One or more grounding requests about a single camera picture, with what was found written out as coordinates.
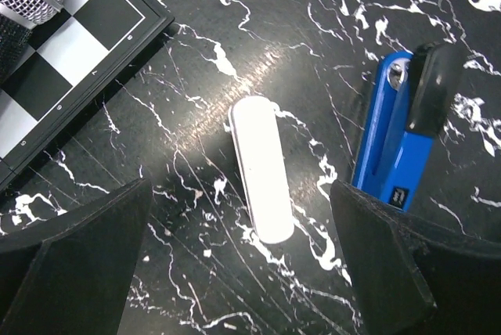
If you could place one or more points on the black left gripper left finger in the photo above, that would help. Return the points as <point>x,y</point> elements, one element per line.
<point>72,273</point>

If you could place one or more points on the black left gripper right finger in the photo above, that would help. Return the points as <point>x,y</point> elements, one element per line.
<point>411,276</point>

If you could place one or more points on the black white chessboard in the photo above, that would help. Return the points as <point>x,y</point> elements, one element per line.
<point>66,64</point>

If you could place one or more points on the black microphone silver grille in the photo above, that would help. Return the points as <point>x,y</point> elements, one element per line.
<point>18,19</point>

